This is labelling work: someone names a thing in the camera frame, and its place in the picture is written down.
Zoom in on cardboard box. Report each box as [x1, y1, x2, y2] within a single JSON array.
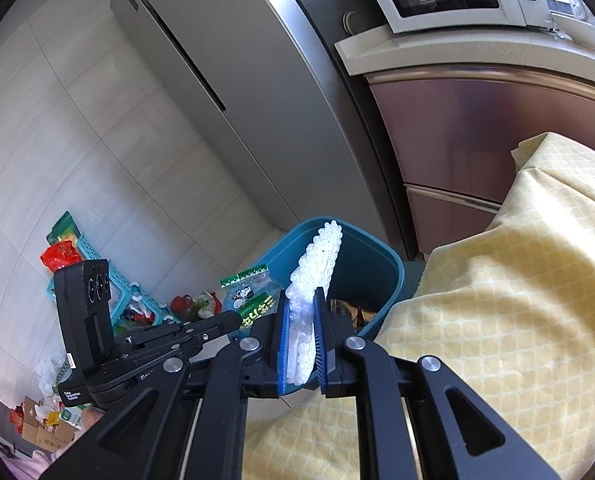
[[20, 397, 78, 453]]

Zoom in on brown base cabinets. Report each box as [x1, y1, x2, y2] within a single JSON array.
[[365, 65, 595, 261]]

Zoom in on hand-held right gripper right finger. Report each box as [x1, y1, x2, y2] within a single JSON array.
[[313, 286, 562, 480]]

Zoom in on blue plastic trash bin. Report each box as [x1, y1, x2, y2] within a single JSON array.
[[222, 216, 405, 401]]

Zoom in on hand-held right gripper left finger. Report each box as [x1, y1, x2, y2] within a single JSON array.
[[37, 289, 292, 480]]

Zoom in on red plastic bag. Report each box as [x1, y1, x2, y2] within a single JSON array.
[[40, 240, 83, 274]]

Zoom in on white foam fruit net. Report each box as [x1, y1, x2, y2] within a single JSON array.
[[284, 219, 344, 385]]

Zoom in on grey refrigerator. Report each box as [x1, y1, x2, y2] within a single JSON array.
[[110, 0, 408, 261]]

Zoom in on green snack bag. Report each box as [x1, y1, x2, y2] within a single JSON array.
[[51, 211, 81, 243]]

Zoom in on yellow patterned tablecloth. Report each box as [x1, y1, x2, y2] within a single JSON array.
[[240, 131, 595, 480]]

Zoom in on beige kitchen countertop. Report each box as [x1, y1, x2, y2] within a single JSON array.
[[334, 7, 595, 91]]

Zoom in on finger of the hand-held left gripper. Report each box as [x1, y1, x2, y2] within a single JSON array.
[[172, 311, 242, 346]]

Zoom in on teal plastic basket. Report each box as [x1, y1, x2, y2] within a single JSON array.
[[47, 237, 178, 323]]

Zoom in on green snack packet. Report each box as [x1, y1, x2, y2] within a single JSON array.
[[220, 266, 284, 331]]

